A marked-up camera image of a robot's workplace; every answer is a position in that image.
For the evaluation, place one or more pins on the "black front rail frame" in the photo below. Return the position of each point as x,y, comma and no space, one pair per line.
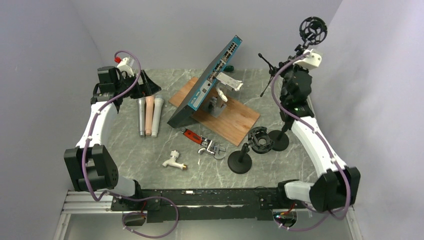
162,205

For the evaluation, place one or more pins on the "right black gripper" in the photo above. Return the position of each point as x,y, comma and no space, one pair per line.
294,66

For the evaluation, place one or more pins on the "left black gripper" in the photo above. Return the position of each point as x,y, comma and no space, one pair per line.
148,88

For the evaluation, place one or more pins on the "grey microphone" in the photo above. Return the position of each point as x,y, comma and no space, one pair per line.
141,107

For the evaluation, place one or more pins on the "pink microphone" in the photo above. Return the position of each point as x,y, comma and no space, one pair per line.
149,114

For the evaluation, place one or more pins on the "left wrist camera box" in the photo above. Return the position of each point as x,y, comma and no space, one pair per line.
126,64

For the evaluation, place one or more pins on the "wooden board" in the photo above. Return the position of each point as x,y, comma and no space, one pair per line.
233,123

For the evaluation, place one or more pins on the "green small object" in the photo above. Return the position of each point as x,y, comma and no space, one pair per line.
229,69

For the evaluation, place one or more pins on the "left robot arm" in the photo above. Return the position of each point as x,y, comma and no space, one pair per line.
90,166

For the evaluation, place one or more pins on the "black round-base mic stand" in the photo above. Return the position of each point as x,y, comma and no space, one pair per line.
258,140

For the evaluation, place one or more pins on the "white plastic faucet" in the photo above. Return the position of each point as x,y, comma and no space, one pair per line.
172,161

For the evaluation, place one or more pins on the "white microphone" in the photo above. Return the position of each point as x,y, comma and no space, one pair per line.
158,104

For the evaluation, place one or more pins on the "blue network switch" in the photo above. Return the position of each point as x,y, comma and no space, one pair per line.
205,83

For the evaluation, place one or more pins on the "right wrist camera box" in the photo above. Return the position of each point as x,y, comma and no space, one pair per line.
312,60

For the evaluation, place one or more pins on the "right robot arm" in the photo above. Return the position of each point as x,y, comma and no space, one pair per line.
337,184

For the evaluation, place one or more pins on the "grey metal bracket fixture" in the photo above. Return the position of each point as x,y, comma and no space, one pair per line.
216,104

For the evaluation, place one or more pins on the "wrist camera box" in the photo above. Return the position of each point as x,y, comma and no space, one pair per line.
126,64
312,60

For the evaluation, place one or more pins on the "black tripod mic stand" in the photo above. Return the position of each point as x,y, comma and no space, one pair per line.
312,30

